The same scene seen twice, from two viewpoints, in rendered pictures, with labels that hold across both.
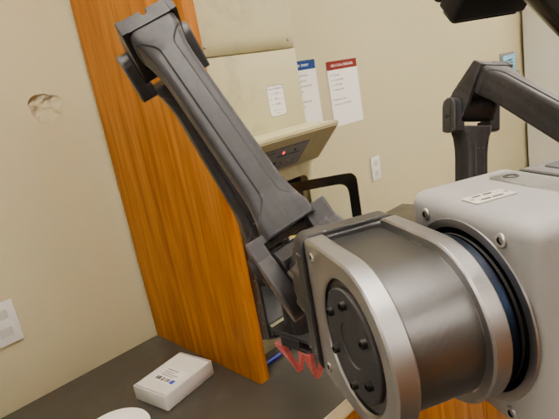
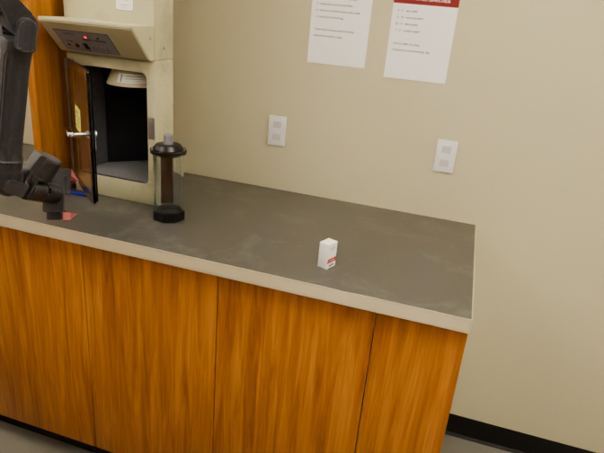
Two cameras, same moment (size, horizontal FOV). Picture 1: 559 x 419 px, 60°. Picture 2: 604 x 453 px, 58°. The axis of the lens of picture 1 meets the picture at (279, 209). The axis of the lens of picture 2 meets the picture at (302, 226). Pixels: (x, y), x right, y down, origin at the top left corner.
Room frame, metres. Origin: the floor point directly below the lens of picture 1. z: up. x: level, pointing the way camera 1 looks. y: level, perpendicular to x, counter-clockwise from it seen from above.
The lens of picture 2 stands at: (0.89, -1.82, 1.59)
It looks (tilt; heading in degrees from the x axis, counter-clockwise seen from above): 22 degrees down; 58
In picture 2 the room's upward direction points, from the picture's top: 5 degrees clockwise
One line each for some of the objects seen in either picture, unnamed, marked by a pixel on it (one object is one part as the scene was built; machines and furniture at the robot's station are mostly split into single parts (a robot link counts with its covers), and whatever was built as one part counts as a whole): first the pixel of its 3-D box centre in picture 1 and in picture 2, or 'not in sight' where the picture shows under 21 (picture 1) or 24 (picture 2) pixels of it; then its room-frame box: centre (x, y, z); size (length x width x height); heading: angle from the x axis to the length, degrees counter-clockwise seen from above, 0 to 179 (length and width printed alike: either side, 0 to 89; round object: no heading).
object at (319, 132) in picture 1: (284, 151); (96, 39); (1.22, -0.04, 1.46); 0.32 x 0.12 x 0.10; 132
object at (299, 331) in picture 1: (299, 317); not in sight; (0.82, 0.00, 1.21); 0.10 x 0.07 x 0.07; 43
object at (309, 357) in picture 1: (309, 353); not in sight; (0.81, -0.01, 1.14); 0.07 x 0.07 x 0.09; 43
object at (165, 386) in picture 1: (174, 379); not in sight; (1.10, 0.34, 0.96); 0.16 x 0.12 x 0.04; 142
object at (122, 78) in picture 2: not in sight; (134, 75); (1.35, 0.05, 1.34); 0.18 x 0.18 x 0.05
